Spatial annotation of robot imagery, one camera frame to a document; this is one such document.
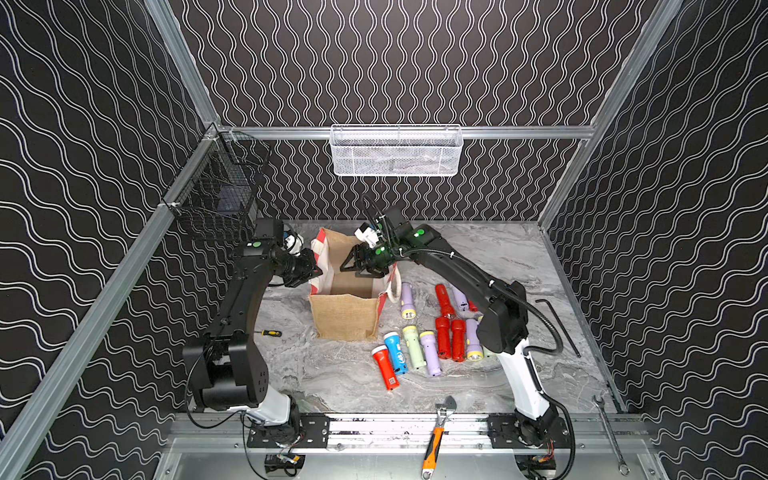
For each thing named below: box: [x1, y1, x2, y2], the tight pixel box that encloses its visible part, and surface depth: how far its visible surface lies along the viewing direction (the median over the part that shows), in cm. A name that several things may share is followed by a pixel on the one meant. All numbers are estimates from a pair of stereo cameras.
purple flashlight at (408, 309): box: [400, 282, 417, 320], surface depth 97 cm
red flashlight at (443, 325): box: [435, 316, 451, 359], surface depth 90 cm
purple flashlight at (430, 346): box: [419, 331, 442, 377], surface depth 87 cm
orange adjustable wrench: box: [421, 396, 457, 480], surface depth 75 cm
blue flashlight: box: [384, 332, 409, 375], surface depth 87 cm
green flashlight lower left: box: [402, 325, 427, 370], surface depth 88 cm
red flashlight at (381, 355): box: [372, 345, 401, 391], surface depth 85 cm
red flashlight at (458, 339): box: [451, 319, 467, 362], surface depth 88 cm
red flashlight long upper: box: [435, 284, 456, 317], surface depth 96 cm
